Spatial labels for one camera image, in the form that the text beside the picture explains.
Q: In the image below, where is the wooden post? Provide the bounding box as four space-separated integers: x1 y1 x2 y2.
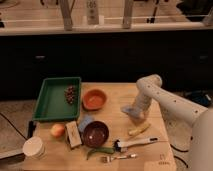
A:
59 0 73 31
122 0 134 29

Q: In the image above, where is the black cable floor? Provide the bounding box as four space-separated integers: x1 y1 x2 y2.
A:
0 112 29 141
170 143 190 171

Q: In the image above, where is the black cable right floor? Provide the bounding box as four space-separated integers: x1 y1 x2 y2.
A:
170 143 190 171

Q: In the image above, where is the green plastic tray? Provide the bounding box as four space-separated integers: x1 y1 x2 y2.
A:
33 77 81 122

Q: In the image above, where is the yellow banana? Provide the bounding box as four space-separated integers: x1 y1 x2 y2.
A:
128 123 150 136

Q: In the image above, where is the dark red grape bunch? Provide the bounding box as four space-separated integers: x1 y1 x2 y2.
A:
65 85 75 104

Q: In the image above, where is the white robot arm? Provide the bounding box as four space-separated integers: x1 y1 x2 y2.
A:
132 74 213 171

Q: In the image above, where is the blue-grey towel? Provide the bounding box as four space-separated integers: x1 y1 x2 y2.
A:
121 105 144 119

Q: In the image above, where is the silver fork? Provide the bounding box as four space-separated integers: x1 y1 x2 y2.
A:
100 154 138 163

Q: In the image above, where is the orange bowl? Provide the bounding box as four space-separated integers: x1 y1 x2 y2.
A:
82 89 107 111

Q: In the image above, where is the white round container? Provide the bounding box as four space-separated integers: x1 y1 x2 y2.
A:
22 136 45 158

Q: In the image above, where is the dark purple bowl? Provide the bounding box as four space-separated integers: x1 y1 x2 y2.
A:
82 121 109 148

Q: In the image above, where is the green chili pepper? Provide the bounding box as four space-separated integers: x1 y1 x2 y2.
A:
86 147 115 160

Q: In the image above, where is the light blue cup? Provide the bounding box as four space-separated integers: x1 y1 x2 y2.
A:
78 115 94 132

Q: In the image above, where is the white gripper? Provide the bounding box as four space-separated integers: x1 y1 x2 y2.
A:
133 93 152 120

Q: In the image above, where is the left wooden post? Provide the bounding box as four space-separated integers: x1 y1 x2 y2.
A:
59 0 73 31

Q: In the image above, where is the black cable left floor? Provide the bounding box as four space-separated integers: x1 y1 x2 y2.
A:
0 112 29 141

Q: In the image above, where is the white remote on shelf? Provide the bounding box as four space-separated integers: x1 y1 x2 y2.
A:
86 0 99 25

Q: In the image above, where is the tan rectangular sponge block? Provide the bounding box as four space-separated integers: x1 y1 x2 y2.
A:
66 121 82 148

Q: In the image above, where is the orange peach fruit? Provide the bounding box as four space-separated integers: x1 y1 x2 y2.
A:
50 124 65 138

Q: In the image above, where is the right wooden post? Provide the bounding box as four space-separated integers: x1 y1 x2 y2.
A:
122 0 134 29

